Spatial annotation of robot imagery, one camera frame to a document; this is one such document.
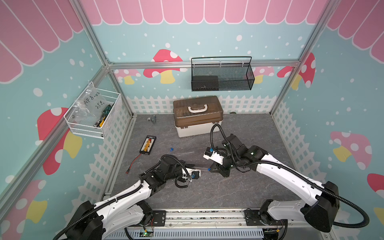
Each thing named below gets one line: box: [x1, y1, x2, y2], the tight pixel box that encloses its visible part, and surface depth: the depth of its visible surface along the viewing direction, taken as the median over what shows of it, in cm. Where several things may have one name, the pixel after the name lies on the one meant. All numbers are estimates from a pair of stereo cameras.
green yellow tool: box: [93, 102, 115, 128], surface depth 74 cm
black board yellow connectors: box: [139, 135, 157, 155], surface depth 102 cm
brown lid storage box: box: [173, 95, 224, 138], surface depth 97 cm
